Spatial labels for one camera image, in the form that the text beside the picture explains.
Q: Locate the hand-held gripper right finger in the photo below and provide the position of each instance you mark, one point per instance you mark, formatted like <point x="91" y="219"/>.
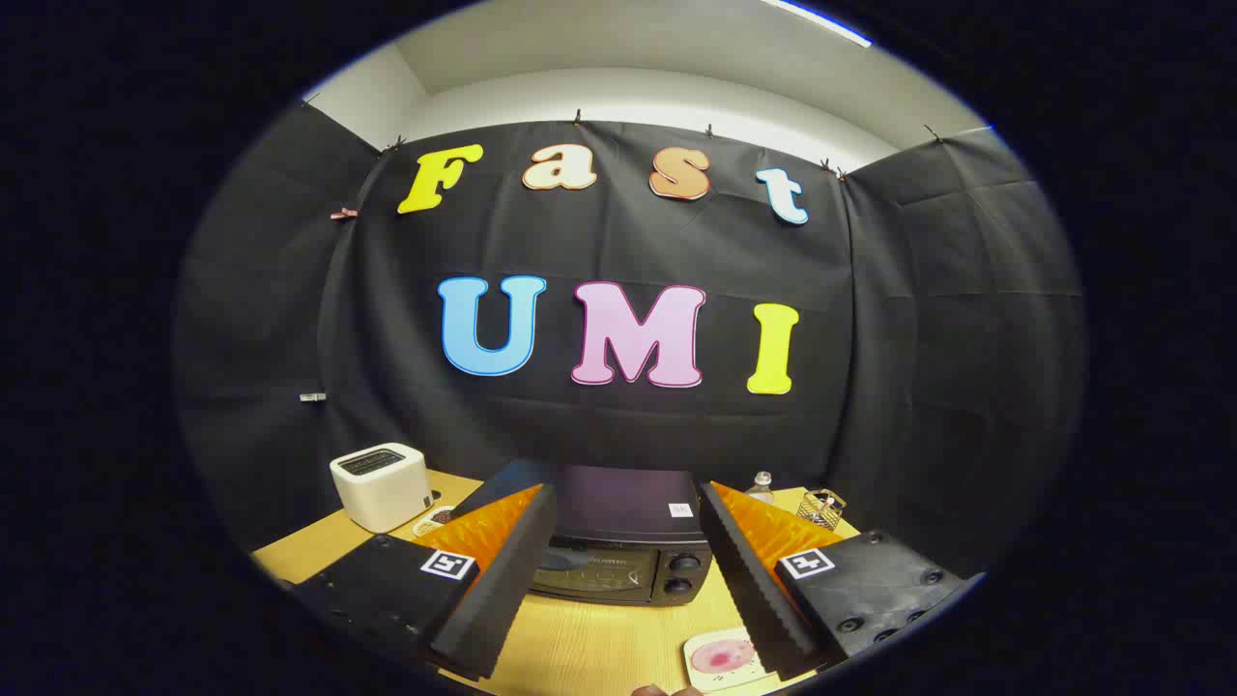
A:
<point x="749" y="590"/>

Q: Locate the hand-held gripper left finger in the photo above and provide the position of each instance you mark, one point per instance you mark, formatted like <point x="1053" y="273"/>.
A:
<point x="512" y="590"/>

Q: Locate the pink ham slice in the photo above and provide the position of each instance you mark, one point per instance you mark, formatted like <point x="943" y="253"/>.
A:
<point x="720" y="657"/>

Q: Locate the cream square plate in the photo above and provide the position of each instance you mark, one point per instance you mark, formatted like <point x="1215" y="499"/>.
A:
<point x="696" y="650"/>

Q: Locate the black toaster oven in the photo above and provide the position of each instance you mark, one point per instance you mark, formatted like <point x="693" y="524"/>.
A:
<point x="618" y="503"/>

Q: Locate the white bread toaster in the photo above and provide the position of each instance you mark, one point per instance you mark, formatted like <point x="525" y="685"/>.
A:
<point x="382" y="493"/>

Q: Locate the clear plastic bottle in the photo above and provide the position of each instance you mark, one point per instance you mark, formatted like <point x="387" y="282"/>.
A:
<point x="762" y="489"/>

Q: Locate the black backdrop cloth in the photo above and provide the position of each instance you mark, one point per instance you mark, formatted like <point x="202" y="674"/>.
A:
<point x="870" y="338"/>

